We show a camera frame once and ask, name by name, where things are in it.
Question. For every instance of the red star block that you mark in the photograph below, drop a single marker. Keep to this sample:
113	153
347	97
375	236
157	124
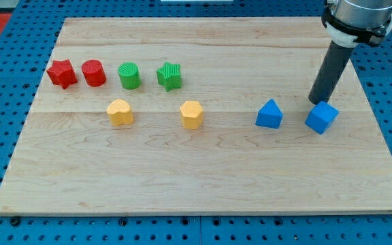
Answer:
62	73

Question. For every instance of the blue triangle block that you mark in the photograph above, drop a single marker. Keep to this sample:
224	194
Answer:
269	115

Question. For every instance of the green star block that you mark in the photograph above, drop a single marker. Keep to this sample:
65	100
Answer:
169	76

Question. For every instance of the red cylinder block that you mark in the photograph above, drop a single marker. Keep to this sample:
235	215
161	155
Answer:
93	73

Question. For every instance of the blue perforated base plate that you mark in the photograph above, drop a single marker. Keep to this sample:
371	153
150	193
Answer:
26	44

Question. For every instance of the wooden board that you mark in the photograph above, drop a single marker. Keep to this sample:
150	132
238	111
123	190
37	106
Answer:
70	160

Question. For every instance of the blue cube block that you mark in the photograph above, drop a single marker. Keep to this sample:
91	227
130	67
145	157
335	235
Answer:
321	117

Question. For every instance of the yellow heart block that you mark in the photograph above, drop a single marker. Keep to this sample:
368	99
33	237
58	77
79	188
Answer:
119	113

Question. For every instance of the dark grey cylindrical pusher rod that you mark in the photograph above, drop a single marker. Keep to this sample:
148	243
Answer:
329	73

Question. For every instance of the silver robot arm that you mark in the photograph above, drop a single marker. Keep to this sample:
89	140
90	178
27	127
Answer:
348	23

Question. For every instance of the green cylinder block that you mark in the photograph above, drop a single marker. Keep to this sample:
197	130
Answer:
129	76

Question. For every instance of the yellow hexagon block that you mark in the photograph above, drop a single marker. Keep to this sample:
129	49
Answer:
191	115

